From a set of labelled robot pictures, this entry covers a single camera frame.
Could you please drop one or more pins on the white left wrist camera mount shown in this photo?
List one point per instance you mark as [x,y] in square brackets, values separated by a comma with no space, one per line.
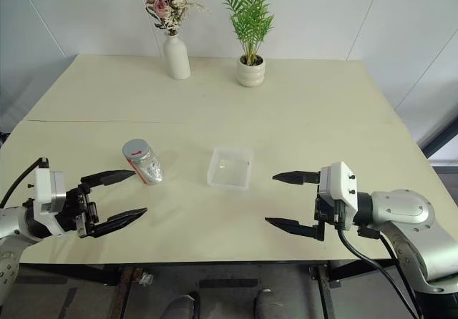
[44,190]

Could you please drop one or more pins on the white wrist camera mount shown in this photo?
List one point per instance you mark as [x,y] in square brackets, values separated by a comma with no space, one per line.
[340,185]
[44,190]

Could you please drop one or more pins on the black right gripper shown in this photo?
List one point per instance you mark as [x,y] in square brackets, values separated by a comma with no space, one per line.
[327,210]

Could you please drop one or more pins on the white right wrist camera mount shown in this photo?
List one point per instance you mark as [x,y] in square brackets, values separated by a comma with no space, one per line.
[340,185]

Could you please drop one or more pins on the white ribbed plant pot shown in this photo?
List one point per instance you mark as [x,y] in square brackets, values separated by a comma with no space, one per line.
[251,70]

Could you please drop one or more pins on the white ceramic vase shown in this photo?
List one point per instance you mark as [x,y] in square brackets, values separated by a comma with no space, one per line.
[176,58]

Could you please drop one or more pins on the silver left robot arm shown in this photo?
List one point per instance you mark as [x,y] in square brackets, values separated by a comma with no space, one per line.
[9,226]

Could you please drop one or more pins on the green palm plant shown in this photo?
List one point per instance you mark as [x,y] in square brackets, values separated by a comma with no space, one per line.
[247,11]

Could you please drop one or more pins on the dried pink flower bouquet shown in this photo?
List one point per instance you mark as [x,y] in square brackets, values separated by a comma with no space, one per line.
[170,2]

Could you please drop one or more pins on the silver can with grey lid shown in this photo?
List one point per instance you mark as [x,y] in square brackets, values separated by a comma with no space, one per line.
[143,161]

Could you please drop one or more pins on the dark rounded foot shape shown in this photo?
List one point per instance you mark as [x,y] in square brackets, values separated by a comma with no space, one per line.
[180,306]
[270,304]

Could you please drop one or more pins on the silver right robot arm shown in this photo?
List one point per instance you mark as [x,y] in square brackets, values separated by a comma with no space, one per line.
[408,233]

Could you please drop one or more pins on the clear plastic tray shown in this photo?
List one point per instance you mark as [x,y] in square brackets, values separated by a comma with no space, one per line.
[230,169]

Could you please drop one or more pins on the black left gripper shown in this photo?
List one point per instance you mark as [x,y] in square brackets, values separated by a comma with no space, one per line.
[77,208]

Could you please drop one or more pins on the black metal table frame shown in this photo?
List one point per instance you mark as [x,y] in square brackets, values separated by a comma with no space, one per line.
[214,267]

